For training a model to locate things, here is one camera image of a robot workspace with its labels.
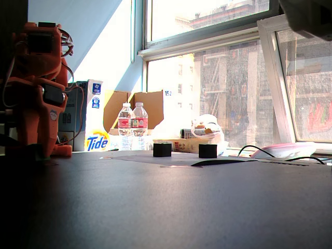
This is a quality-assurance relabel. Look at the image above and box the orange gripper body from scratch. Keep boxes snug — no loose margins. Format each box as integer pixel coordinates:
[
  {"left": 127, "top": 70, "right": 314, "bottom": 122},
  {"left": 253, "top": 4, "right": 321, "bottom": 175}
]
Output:
[{"left": 24, "top": 79, "right": 69, "bottom": 113}]

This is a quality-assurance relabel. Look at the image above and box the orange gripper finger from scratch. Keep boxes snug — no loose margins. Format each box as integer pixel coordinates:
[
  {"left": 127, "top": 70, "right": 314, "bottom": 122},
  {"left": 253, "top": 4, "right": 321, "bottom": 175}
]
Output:
[
  {"left": 17, "top": 109, "right": 40, "bottom": 157},
  {"left": 38, "top": 110, "right": 63, "bottom": 158}
]

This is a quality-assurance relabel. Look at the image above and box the black cube with X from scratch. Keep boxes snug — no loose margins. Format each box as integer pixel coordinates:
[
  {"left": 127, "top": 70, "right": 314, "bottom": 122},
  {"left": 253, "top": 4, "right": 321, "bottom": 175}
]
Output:
[
  {"left": 198, "top": 144, "right": 218, "bottom": 159},
  {"left": 153, "top": 142, "right": 172, "bottom": 158}
]

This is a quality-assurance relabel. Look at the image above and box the white Tide detergent box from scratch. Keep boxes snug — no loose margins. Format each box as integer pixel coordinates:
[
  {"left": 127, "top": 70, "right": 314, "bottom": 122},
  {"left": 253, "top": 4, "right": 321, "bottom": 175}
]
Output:
[{"left": 58, "top": 79, "right": 110, "bottom": 152}]

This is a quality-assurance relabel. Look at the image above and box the clear water bottle red label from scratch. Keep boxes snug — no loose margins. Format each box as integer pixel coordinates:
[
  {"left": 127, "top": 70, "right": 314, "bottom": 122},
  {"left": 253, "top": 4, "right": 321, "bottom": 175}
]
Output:
[
  {"left": 132, "top": 102, "right": 149, "bottom": 151},
  {"left": 118, "top": 103, "right": 134, "bottom": 151}
]

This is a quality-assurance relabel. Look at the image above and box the brown cardboard box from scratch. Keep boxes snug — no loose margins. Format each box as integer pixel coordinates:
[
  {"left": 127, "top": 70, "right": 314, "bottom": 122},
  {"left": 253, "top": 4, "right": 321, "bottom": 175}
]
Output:
[{"left": 103, "top": 90, "right": 164, "bottom": 136}]

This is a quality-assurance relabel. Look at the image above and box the printed food box in bag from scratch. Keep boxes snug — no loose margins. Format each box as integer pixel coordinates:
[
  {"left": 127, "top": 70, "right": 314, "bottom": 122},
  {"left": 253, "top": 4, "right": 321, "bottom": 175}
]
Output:
[{"left": 153, "top": 138, "right": 211, "bottom": 154}]

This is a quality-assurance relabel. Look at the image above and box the printed can in bag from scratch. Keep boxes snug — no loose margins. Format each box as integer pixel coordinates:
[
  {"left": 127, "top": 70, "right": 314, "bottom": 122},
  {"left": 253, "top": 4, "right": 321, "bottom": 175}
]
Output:
[{"left": 180, "top": 128, "right": 207, "bottom": 139}]

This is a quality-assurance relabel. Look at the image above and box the clear plastic bag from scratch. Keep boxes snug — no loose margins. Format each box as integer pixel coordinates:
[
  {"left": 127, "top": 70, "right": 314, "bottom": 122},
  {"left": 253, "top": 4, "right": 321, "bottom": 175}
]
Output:
[{"left": 151, "top": 113, "right": 229, "bottom": 156}]

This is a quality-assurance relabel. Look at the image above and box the white leaning window sash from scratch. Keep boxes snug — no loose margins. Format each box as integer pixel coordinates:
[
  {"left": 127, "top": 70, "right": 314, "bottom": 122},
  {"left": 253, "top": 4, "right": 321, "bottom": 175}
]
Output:
[{"left": 256, "top": 14, "right": 332, "bottom": 151}]

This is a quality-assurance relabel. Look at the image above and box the black toothed strip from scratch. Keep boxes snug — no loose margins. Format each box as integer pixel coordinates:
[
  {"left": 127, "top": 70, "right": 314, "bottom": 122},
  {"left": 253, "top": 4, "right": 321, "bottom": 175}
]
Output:
[{"left": 259, "top": 159, "right": 309, "bottom": 167}]

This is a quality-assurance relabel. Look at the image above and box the window frame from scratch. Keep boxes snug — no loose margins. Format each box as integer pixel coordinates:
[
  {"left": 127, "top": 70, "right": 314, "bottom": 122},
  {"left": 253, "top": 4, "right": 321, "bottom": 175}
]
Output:
[{"left": 131, "top": 0, "right": 332, "bottom": 156}]

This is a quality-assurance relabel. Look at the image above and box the black adapter cable loop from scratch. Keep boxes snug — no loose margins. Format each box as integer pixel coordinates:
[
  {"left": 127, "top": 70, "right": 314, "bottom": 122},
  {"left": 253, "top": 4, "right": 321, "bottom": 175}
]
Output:
[{"left": 237, "top": 145, "right": 275, "bottom": 158}]

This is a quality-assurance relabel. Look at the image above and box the black mains cable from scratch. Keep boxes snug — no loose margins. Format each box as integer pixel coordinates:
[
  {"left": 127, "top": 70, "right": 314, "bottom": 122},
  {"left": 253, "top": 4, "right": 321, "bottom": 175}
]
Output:
[{"left": 285, "top": 156, "right": 325, "bottom": 165}]

